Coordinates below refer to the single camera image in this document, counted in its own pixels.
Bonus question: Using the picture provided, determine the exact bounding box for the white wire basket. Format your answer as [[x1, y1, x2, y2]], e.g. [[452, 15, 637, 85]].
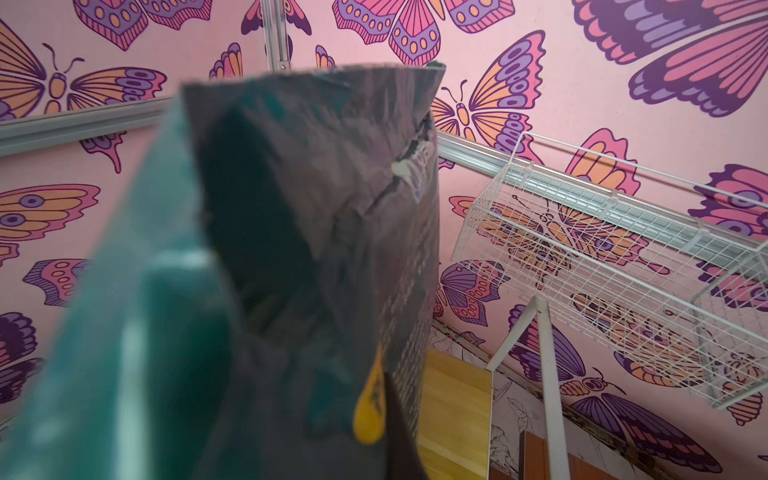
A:
[[453, 130, 767, 409]]

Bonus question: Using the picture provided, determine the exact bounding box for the dark green fertilizer bag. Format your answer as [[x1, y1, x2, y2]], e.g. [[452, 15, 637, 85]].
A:
[[1, 62, 445, 479]]

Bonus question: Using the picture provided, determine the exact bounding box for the white frame wooden shelf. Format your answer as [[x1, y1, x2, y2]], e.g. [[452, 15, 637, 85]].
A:
[[417, 301, 569, 479]]

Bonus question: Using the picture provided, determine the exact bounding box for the brown wooden step stand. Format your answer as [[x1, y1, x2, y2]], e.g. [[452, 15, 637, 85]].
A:
[[488, 430, 614, 480]]

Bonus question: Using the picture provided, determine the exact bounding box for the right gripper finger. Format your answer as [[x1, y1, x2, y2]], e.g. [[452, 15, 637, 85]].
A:
[[384, 373, 428, 480]]

